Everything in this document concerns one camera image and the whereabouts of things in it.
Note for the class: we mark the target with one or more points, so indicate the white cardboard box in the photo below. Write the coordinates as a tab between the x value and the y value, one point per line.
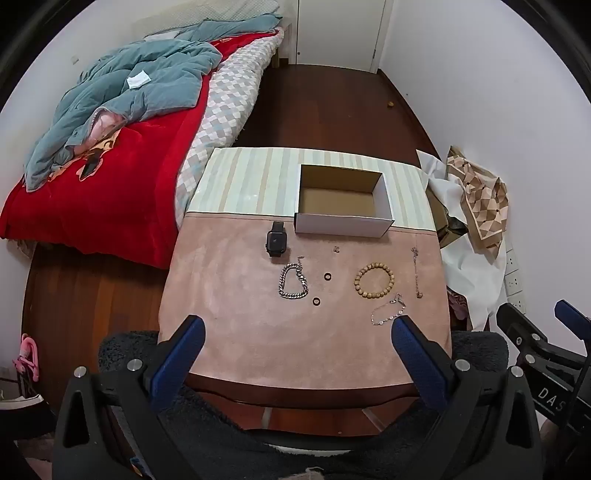
341	226

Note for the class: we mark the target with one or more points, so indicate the striped tablecloth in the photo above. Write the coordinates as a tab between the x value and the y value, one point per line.
249	180

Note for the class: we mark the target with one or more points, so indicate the wooden bed frame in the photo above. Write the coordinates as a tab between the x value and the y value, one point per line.
280	53

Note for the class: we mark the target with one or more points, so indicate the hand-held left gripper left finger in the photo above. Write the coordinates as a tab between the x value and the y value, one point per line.
184	350

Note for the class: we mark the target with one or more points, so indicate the teal quilt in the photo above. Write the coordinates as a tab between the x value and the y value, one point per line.
152	64

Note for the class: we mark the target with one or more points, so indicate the white wall socket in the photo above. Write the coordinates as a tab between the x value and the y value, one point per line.
513	282
509	259
518	303

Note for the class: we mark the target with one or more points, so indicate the wooden table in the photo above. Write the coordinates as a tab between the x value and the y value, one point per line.
300	397

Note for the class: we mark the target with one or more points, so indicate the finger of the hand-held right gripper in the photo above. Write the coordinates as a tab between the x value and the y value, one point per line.
519	327
575	323

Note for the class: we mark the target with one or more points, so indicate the pink hanger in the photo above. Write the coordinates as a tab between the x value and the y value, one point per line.
27	355

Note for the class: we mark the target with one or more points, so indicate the red blanket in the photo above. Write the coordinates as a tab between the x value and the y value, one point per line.
138	198

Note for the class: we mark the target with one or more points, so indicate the dark grey fuzzy garment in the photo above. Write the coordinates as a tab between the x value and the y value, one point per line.
286	454

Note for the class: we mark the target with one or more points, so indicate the brown checkered scarf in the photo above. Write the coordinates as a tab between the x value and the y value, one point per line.
485	203

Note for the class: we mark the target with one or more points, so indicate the pink cloth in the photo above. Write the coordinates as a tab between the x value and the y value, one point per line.
108	124

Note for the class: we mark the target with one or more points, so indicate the pile of patterned cloths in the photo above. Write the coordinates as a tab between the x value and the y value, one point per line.
475	281

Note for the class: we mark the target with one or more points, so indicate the white paper scrap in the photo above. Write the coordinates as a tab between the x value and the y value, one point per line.
138	80

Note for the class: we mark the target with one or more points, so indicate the pale bed sheet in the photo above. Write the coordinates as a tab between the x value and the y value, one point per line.
217	16

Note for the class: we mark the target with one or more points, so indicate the black smartwatch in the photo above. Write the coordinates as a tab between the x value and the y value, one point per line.
275	240

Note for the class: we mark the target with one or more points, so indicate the white door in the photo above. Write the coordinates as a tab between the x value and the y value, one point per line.
341	32

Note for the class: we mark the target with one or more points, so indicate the pink suede mat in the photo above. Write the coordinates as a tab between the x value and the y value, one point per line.
231	300

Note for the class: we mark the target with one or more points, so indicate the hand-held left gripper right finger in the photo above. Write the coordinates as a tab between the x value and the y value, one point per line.
415	355

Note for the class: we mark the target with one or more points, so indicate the red patterned cloth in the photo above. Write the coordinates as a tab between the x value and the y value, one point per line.
458	307

